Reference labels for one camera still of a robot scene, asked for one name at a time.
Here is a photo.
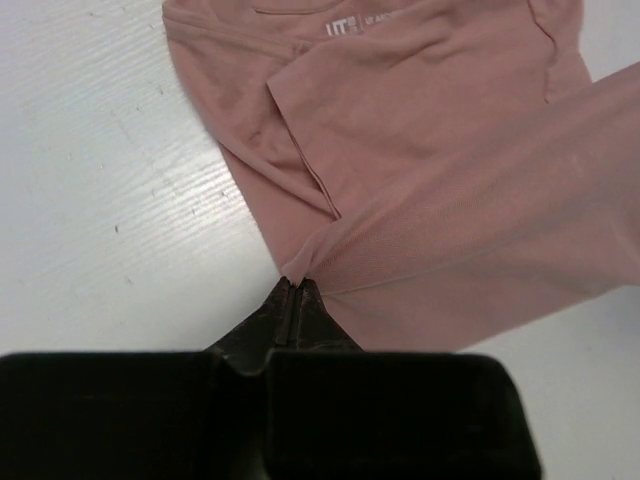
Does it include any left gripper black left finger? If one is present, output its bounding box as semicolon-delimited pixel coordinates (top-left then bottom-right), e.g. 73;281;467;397
1;279;297;479

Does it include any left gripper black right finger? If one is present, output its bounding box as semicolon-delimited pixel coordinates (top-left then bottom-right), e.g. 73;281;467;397
264;280;543;479

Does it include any dusty pink t shirt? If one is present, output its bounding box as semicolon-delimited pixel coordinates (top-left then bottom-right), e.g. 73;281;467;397
163;1;639;350

